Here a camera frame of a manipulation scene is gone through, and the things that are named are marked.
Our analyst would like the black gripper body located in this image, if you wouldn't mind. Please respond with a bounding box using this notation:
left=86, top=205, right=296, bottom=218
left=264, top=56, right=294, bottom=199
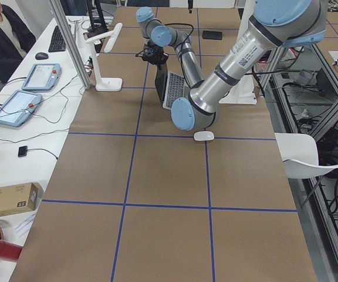
left=141, top=41, right=169, bottom=65

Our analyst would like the grey laptop computer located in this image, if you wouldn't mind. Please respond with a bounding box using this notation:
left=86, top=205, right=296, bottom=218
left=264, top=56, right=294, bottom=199
left=155, top=65, right=190, bottom=110

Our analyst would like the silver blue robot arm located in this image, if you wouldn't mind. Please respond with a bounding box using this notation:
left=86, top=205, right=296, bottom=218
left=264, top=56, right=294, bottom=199
left=136, top=1, right=328, bottom=130

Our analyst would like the white desk lamp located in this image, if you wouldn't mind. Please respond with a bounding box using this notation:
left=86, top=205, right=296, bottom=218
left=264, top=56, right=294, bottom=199
left=86, top=22, right=123, bottom=92

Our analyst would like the black computer mouse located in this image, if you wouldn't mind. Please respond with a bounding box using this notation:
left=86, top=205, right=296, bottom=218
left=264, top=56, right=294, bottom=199
left=35, top=52, right=49, bottom=60

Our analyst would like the cardboard lamp box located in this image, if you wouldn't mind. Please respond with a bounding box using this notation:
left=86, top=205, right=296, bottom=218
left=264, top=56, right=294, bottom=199
left=0, top=183, right=43, bottom=217

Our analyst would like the black computer keyboard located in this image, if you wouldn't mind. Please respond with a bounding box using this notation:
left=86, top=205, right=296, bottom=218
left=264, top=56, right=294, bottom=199
left=48, top=26, right=66, bottom=53

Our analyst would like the upper blue teach pendant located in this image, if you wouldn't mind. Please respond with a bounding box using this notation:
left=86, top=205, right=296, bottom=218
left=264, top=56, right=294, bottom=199
left=22, top=63, right=62, bottom=92

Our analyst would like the blue teach pendant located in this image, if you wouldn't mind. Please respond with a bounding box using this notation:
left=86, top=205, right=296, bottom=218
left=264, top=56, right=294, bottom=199
left=0, top=90, right=42, bottom=127
left=22, top=63, right=62, bottom=92

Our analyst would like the lower blue teach pendant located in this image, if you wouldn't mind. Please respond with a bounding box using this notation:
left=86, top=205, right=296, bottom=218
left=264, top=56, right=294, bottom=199
left=0, top=90, right=42, bottom=127

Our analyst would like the person in dark jacket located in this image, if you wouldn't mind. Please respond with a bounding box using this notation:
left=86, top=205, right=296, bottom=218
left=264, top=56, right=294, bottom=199
left=0, top=2, right=36, bottom=83

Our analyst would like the small black square device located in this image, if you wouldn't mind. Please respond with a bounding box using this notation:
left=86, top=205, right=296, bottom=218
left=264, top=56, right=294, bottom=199
left=18, top=146, right=28, bottom=157

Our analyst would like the white plastic chair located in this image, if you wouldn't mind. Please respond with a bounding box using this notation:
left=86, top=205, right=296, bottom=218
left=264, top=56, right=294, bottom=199
left=275, top=133, right=338, bottom=179

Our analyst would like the red cylinder bottle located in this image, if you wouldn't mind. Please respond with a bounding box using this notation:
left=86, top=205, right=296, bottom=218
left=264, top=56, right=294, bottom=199
left=0, top=239, right=22, bottom=262

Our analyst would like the white wireless mouse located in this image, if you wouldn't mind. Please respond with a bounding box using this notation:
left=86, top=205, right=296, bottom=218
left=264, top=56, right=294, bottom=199
left=194, top=130, right=215, bottom=142

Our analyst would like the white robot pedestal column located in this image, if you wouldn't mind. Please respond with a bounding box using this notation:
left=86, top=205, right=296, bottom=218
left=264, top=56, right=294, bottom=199
left=219, top=0, right=256, bottom=105

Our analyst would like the aluminium frame post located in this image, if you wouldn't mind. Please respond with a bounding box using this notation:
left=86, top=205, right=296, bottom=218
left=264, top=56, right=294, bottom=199
left=49, top=0, right=90, bottom=90

